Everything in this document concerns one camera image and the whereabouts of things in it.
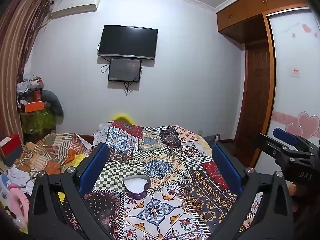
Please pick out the brown wooden door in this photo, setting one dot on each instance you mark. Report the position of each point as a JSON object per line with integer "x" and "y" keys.
{"x": 254, "y": 101}

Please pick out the red and white box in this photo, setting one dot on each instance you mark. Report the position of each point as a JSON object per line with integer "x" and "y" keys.
{"x": 11, "y": 149}

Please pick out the orange striped blanket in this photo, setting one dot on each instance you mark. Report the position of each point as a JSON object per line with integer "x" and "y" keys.
{"x": 52, "y": 154}

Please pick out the white air conditioner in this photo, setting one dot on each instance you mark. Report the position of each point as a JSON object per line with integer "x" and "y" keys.
{"x": 64, "y": 8}

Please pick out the white sliding wardrobe door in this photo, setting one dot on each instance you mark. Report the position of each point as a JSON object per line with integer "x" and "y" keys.
{"x": 295, "y": 36}

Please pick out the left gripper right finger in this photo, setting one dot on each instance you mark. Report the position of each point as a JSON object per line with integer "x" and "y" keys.
{"x": 273, "y": 218}

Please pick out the wooden wardrobe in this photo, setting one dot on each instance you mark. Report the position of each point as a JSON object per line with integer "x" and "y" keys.
{"x": 243, "y": 20}

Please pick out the colourful patchwork bedspread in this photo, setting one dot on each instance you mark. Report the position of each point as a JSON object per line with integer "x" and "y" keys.
{"x": 188, "y": 198}

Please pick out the yellow cloth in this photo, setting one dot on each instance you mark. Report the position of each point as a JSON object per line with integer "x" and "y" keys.
{"x": 123, "y": 118}

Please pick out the pink cloth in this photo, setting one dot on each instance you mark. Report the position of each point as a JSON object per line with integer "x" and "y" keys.
{"x": 18, "y": 202}

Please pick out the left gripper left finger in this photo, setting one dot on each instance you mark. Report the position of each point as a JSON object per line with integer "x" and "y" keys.
{"x": 45, "y": 216}

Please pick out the small black wall monitor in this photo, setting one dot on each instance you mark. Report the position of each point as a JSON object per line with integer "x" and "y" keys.
{"x": 124, "y": 70}

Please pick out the purple heart-shaped jewelry box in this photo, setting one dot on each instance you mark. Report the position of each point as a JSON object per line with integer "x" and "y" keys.
{"x": 137, "y": 186}

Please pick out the black wall television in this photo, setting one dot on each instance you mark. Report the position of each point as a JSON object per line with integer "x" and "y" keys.
{"x": 128, "y": 41}

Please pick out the person's right hand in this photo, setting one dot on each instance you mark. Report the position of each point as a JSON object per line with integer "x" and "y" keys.
{"x": 296, "y": 191}

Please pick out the orange box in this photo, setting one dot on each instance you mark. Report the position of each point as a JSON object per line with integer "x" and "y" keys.
{"x": 33, "y": 106}

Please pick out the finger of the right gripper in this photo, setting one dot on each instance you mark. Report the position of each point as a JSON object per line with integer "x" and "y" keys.
{"x": 285, "y": 134}
{"x": 280, "y": 142}

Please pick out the striped brown curtain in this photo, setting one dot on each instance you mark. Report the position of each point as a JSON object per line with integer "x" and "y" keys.
{"x": 20, "y": 25}

